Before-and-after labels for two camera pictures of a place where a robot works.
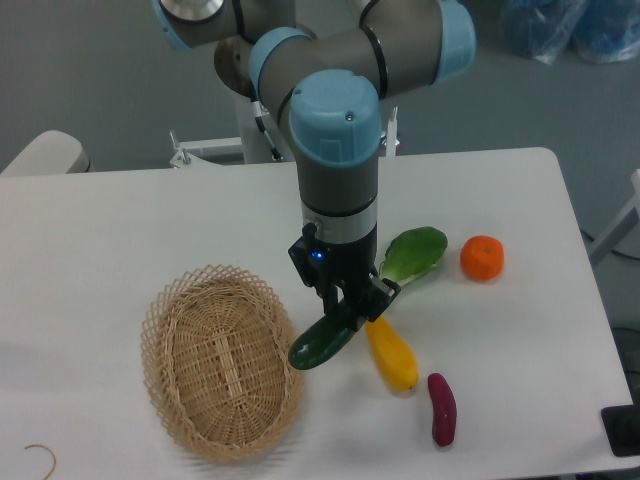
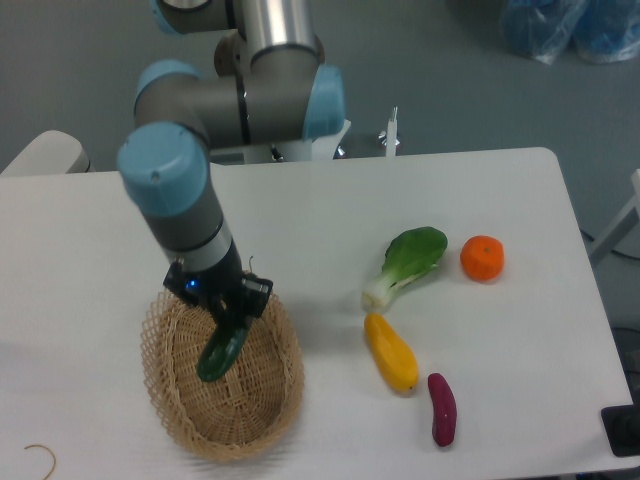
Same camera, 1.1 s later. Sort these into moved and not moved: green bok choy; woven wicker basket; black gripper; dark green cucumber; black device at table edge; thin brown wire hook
Moved: dark green cucumber; black gripper
Not moved: green bok choy; black device at table edge; woven wicker basket; thin brown wire hook
